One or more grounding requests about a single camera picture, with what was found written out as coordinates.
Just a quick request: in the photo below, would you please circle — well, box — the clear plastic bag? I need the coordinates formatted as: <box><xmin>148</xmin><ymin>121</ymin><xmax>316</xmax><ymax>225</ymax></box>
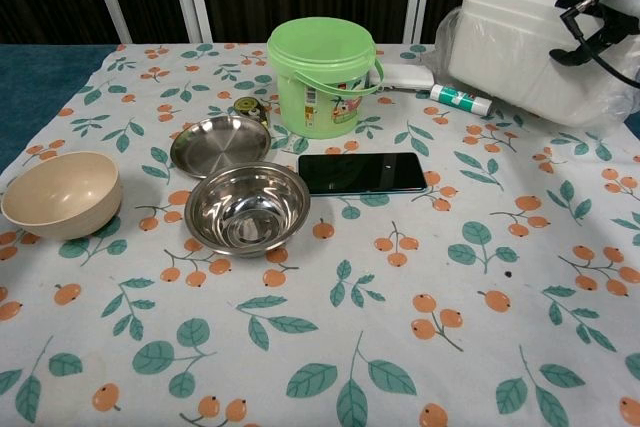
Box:
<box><xmin>418</xmin><ymin>5</ymin><xmax>640</xmax><ymax>132</ymax></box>

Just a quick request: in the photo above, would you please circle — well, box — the teal blue table cover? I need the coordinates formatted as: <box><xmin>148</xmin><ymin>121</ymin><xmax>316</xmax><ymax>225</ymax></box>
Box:
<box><xmin>0</xmin><ymin>42</ymin><xmax>117</xmax><ymax>176</ymax></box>

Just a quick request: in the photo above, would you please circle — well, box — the green white glue stick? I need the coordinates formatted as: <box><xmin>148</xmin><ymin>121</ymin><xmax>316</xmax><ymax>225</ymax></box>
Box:
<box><xmin>430</xmin><ymin>83</ymin><xmax>494</xmax><ymax>116</ymax></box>

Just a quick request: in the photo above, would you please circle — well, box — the green plastic bucket with lid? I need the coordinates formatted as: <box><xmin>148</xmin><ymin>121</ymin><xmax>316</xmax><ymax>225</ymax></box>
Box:
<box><xmin>265</xmin><ymin>17</ymin><xmax>386</xmax><ymax>139</ymax></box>

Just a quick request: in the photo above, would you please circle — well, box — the white plastic storage bin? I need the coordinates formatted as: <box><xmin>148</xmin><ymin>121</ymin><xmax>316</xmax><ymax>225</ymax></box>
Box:
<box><xmin>446</xmin><ymin>0</ymin><xmax>640</xmax><ymax>128</ymax></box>

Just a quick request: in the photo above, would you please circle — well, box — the white power bank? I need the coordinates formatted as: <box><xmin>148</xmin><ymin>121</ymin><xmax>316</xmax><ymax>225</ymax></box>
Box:
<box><xmin>368</xmin><ymin>62</ymin><xmax>434</xmax><ymax>93</ymax></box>

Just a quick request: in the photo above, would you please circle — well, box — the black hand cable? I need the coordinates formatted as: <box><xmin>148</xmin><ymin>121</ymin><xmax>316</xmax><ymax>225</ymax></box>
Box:
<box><xmin>559</xmin><ymin>0</ymin><xmax>640</xmax><ymax>90</ymax></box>

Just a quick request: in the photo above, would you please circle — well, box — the beige plastic bowl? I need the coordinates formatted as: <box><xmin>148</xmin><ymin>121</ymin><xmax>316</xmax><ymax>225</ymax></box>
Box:
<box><xmin>1</xmin><ymin>150</ymin><xmax>123</xmax><ymax>241</ymax></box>

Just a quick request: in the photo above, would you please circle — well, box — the black smartphone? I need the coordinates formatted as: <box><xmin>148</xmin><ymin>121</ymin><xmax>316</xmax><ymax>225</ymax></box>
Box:
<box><xmin>297</xmin><ymin>152</ymin><xmax>428</xmax><ymax>196</ymax></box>

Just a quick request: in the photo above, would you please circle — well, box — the stainless steel bowl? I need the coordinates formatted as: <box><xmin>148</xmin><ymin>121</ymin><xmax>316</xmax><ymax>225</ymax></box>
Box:
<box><xmin>184</xmin><ymin>162</ymin><xmax>312</xmax><ymax>259</ymax></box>

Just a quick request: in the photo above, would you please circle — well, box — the stainless steel plate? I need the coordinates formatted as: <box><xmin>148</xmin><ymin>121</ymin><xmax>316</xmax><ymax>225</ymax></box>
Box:
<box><xmin>169</xmin><ymin>115</ymin><xmax>272</xmax><ymax>180</ymax></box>

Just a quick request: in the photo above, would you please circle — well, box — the floral fruit print tablecloth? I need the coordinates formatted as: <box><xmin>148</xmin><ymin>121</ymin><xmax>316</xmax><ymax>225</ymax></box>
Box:
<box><xmin>0</xmin><ymin>41</ymin><xmax>640</xmax><ymax>427</ymax></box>

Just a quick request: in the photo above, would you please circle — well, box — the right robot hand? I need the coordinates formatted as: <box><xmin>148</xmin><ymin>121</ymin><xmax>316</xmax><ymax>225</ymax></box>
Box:
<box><xmin>549</xmin><ymin>0</ymin><xmax>640</xmax><ymax>68</ymax></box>

